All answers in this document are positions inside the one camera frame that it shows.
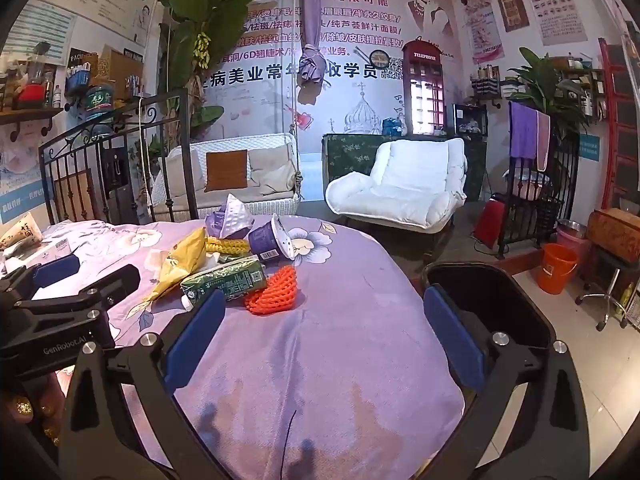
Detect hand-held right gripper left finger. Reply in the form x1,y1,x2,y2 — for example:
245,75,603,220
59,287,227,480

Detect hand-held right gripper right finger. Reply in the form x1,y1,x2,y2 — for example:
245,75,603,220
422,283,591,480

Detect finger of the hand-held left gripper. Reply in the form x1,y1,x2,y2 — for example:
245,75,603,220
15,263,141,320
0,254,82,307

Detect black trash bin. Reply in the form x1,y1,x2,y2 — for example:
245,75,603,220
420,260,558,392

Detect yellow snack bag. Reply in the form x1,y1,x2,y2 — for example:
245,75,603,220
132,226,208,318

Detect green drink carton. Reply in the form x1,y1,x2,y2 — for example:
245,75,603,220
180,255,268,311

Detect orange foam net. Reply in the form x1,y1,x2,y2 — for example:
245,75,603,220
244,266,301,316

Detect yellow foam net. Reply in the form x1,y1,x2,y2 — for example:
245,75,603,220
205,236,251,257

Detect purple yogurt cup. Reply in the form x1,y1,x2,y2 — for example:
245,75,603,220
247,213,297,261

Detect clear plastic bag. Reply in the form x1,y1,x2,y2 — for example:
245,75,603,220
220,193,256,239

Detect person's left hand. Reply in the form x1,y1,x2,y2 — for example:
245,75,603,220
0,367,68,448

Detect brown paper bag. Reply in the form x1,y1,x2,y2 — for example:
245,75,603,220
0,211,43,252

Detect black water dispenser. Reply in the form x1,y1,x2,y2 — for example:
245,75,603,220
97,135,133,226

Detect beige cushion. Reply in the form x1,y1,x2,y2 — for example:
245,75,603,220
248,146,297,195
159,149,206,198

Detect orange bucket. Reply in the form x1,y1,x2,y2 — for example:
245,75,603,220
536,243,580,296

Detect purple floral blanket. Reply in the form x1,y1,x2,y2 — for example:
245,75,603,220
0,213,468,480

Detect white wicker swing sofa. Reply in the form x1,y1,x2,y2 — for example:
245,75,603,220
150,132,302,223

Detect orange cushion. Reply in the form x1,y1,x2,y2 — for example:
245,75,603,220
205,149,249,192

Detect pink bucket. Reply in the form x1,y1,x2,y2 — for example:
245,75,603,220
556,229,592,267

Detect white padded armchair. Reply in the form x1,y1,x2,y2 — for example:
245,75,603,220
325,137,468,256

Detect metal basin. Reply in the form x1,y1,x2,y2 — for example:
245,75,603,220
556,219,589,239

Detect rolling stool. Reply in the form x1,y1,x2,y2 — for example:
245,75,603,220
575,250,637,331

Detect blue water jug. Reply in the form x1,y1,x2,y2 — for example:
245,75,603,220
75,82,117,121

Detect pink basin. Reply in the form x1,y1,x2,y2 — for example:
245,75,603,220
510,170,551,199

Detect red cloth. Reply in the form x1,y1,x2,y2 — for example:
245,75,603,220
17,84,47,109

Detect blue organizer basket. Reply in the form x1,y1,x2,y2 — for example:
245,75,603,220
66,66,94,97

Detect black metal rack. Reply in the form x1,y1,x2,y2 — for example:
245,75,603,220
497,102,581,261

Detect brown patterned case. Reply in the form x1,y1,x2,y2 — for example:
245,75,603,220
586,208,640,262

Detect green floral cabinet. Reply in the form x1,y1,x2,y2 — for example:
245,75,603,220
321,133,488,202

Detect cardboard box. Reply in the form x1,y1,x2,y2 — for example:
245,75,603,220
97,44,146,98

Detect pink towel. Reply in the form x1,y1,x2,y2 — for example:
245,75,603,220
536,109,552,172

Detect black framed picture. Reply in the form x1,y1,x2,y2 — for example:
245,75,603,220
452,103,488,137

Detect purple towel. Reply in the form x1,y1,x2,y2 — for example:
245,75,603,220
509,101,540,161

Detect blue framed list poster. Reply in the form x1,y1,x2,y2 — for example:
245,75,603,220
0,0,78,66

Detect red telephone booth cabinet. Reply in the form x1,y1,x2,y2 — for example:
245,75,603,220
402,40,449,137

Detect green potted plant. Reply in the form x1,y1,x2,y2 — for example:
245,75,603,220
505,47,591,136

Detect red ladder shelf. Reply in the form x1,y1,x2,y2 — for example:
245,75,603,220
597,37,640,211

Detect wooden shelf unit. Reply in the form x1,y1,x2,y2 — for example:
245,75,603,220
550,52,608,121

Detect banana plant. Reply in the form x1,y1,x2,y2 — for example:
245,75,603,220
157,0,293,137

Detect purple hanging cloth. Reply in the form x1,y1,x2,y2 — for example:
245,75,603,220
295,0,333,106

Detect face wall poster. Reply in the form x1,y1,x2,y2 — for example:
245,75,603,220
0,110,48,226

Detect white tassel rope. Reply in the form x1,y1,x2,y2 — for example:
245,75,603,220
137,95,154,206

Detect black metal bed frame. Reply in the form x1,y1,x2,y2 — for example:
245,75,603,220
39,88,198,226

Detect wooden wall shelf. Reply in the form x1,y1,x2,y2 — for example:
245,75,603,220
0,106,65,143

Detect small bottle wall shelf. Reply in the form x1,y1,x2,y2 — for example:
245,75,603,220
470,62,503,109

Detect pink portrait wall poster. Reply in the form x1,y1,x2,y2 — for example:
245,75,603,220
457,0,503,63

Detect large wall poster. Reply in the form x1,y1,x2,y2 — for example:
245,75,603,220
200,0,458,137

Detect eyebrow chart wall poster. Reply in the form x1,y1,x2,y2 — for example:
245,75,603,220
517,0,588,43

